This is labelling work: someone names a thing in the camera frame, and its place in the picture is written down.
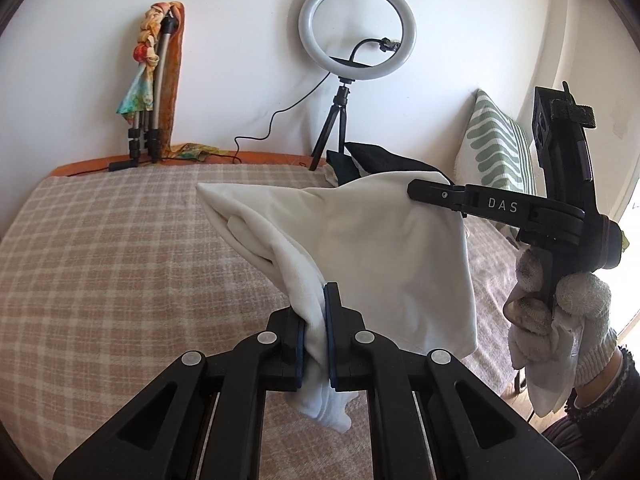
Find silver folded tripod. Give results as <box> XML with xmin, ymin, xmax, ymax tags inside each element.
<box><xmin>122</xmin><ymin>4</ymin><xmax>179</xmax><ymax>164</ymax></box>

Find colourful orange scarf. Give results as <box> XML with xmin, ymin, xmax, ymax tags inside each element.
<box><xmin>112</xmin><ymin>1</ymin><xmax>226</xmax><ymax>169</ymax></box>

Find plaid beige bed blanket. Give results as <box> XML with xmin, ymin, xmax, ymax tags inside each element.
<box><xmin>1</xmin><ymin>165</ymin><xmax>518</xmax><ymax>478</ymax></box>

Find green white striped pillow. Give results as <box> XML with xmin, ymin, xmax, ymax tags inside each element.
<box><xmin>454</xmin><ymin>89</ymin><xmax>537</xmax><ymax>195</ymax></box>

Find white gloved right hand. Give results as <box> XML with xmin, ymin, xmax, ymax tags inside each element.
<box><xmin>503</xmin><ymin>249</ymin><xmax>617</xmax><ymax>417</ymax></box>

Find white ring light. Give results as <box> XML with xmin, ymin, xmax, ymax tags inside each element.
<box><xmin>297</xmin><ymin>0</ymin><xmax>418</xmax><ymax>80</ymax></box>

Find orange patterned bed sheet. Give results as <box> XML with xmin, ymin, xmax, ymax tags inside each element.
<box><xmin>48</xmin><ymin>144</ymin><xmax>331</xmax><ymax>179</ymax></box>

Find white t-shirt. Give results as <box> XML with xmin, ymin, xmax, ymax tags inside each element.
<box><xmin>196</xmin><ymin>171</ymin><xmax>477</xmax><ymax>432</ymax></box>

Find black power adapter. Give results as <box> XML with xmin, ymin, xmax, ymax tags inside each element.
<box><xmin>108</xmin><ymin>159</ymin><xmax>139</xmax><ymax>172</ymax></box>

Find black garment on bag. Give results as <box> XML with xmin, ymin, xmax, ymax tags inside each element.
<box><xmin>346</xmin><ymin>142</ymin><xmax>454</xmax><ymax>184</ymax></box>

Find dark sleeved right forearm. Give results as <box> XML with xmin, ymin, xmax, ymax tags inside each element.
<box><xmin>542</xmin><ymin>347</ymin><xmax>639</xmax><ymax>479</ymax></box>

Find black mini tripod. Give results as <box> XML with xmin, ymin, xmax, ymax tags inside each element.
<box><xmin>309</xmin><ymin>77</ymin><xmax>355</xmax><ymax>171</ymax></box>

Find black power cable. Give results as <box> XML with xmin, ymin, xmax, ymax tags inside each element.
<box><xmin>169</xmin><ymin>70</ymin><xmax>332</xmax><ymax>166</ymax></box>

